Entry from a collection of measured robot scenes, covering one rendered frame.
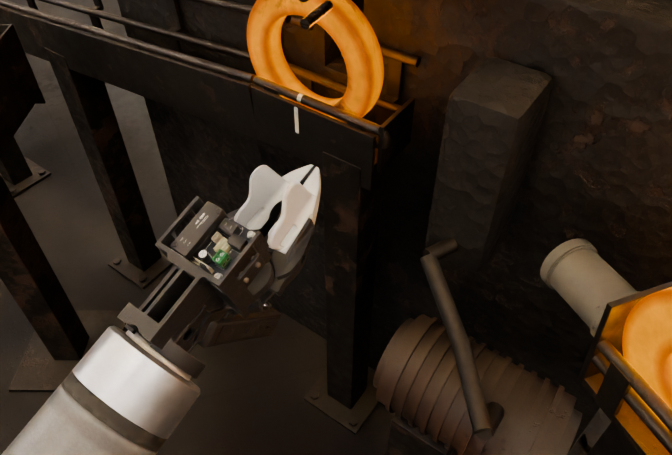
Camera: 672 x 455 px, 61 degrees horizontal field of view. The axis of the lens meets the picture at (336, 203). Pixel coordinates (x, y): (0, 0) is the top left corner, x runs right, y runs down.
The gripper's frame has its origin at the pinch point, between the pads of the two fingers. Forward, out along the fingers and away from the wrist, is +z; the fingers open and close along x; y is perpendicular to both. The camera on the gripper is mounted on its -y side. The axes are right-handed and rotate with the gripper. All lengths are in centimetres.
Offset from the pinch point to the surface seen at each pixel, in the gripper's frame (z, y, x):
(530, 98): 18.8, -0.8, -13.5
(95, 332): -27, -69, 60
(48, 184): -5, -77, 114
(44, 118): 13, -83, 143
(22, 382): -43, -64, 63
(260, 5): 17.1, 1.0, 19.5
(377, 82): 17.2, -5.0, 3.9
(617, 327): 4.0, -7.8, -29.1
